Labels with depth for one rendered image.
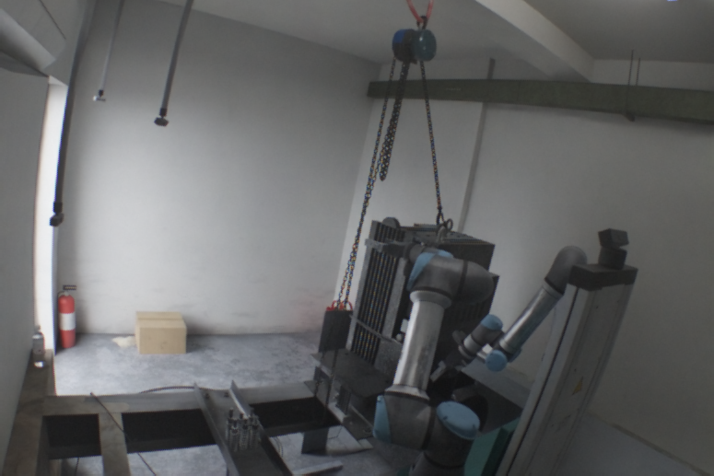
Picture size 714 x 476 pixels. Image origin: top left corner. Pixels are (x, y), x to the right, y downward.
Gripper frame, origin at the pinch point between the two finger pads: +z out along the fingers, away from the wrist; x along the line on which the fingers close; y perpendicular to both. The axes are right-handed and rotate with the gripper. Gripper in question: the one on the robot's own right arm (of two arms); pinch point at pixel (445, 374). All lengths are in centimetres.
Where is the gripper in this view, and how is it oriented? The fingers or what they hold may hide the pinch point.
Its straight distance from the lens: 173.4
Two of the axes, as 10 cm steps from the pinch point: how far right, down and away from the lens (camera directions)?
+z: -5.4, 7.8, 3.1
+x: 6.7, 1.8, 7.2
